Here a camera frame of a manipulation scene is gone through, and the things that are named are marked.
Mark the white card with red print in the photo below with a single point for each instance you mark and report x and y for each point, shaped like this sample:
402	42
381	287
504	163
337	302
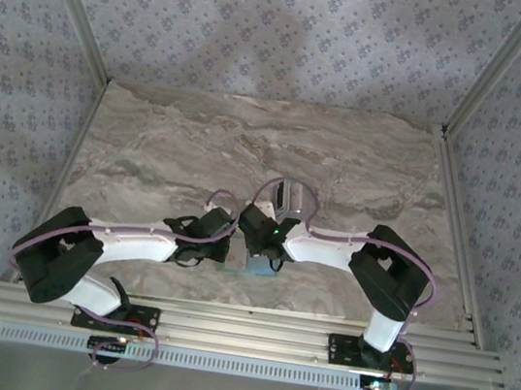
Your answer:
297	195

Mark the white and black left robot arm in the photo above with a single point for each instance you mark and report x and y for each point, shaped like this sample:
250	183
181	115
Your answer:
136	240

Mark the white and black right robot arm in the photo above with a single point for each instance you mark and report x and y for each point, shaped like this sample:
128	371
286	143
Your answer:
326	249

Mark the black VIP card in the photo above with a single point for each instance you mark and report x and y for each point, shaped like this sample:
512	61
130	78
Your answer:
283	196

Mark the aluminium mounting rail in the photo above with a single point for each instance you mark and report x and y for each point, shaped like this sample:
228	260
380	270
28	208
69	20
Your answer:
245	330

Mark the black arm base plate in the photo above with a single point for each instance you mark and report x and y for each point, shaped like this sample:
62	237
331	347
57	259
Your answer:
149	318
340	349

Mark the aluminium side rail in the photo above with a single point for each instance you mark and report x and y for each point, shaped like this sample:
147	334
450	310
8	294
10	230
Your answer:
459	234
73	152

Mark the aluminium corner post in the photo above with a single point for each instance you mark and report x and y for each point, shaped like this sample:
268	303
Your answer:
495	68
80	6

